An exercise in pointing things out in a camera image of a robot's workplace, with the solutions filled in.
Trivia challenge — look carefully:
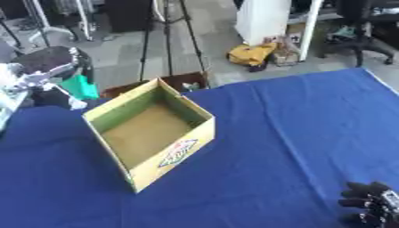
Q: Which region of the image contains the white panel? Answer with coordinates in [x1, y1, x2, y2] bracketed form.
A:
[233, 0, 293, 47]

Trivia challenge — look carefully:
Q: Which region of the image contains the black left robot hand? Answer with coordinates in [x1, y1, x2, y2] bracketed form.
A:
[9, 45, 97, 111]

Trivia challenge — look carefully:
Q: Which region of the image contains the white pole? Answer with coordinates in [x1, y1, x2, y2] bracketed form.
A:
[297, 0, 324, 62]

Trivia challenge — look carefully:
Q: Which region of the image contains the black office chair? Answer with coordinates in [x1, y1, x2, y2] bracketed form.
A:
[316, 0, 399, 68]

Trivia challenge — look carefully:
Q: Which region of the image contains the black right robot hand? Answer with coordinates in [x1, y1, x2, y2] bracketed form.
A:
[337, 181, 399, 228]

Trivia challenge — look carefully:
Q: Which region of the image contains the small cardboard box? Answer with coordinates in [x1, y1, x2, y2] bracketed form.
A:
[268, 35, 305, 67]

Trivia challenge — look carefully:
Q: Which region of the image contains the black tripod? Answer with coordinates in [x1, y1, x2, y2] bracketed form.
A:
[137, 0, 211, 87]

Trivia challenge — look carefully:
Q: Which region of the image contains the white stand frame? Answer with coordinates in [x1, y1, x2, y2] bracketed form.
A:
[26, 0, 100, 43]

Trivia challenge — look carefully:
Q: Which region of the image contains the brown cardboard box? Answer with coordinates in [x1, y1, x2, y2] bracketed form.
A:
[100, 70, 211, 99]

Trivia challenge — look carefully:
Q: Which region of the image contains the green soft object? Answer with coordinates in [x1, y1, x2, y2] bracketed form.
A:
[57, 74, 102, 102]

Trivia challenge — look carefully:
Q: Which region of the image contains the yellow bag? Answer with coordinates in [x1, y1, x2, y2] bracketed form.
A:
[225, 42, 280, 68]

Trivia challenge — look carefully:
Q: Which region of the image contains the black cabinet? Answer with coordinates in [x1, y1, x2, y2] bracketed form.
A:
[102, 0, 156, 34]

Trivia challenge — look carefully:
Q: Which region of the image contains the tan cardboard box green inside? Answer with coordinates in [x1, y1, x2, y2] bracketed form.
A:
[81, 77, 217, 194]

